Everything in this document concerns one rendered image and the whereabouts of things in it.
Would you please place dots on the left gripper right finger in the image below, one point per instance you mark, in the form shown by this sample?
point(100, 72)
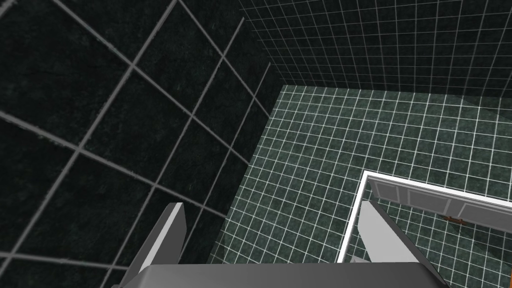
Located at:
point(383, 236)

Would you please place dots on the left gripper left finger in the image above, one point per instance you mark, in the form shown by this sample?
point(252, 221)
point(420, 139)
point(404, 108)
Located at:
point(166, 236)

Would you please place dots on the grey panelled door leaf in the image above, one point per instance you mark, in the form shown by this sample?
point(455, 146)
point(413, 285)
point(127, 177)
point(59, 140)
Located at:
point(436, 202)

